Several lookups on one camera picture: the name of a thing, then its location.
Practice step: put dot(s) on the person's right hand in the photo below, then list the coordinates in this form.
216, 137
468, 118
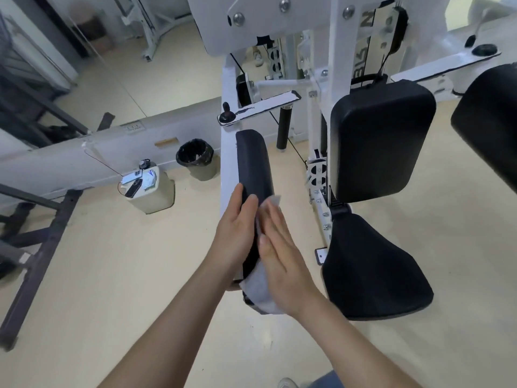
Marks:
286, 270

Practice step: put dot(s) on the black patterned smartphone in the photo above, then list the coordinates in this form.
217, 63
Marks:
133, 189

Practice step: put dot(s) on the cream white storage box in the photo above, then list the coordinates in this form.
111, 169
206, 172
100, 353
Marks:
157, 197

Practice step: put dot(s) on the blue dotted wet wipes packet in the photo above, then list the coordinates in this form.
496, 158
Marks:
150, 179

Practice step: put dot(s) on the white wall socket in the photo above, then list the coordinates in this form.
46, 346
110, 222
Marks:
133, 127

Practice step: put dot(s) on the dark water bottle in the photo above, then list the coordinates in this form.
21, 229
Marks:
146, 164

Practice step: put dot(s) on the silver blue smartphone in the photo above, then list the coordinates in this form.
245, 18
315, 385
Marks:
130, 177

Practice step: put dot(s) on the black rectangular chest pad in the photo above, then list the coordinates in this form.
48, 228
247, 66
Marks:
379, 141

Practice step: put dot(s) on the trash bin with black bag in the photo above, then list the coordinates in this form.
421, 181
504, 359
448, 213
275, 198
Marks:
198, 165

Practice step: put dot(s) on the black metal rack frame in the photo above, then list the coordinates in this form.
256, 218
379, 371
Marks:
44, 254

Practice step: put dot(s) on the white gym machine frame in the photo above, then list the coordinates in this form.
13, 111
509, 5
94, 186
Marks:
210, 20

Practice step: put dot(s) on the black padded arm rest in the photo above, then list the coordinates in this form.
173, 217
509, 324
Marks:
254, 165
488, 125

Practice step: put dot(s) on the white cleaning wipe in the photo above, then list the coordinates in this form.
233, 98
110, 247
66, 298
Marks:
258, 290

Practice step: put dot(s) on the black padded seat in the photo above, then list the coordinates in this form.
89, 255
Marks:
375, 274

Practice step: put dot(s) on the blue denim shorts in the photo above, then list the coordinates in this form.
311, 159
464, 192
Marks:
319, 379

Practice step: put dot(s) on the small wooden block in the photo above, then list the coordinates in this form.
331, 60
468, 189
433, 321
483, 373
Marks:
166, 142

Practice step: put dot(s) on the person's left hand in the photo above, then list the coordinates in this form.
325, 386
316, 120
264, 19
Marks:
234, 234

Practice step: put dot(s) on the person's left forearm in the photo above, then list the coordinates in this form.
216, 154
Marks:
173, 331

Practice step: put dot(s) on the person's right forearm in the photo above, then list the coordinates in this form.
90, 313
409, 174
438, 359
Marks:
355, 351

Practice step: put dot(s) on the person's left sneaker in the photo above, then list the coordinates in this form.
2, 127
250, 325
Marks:
286, 383

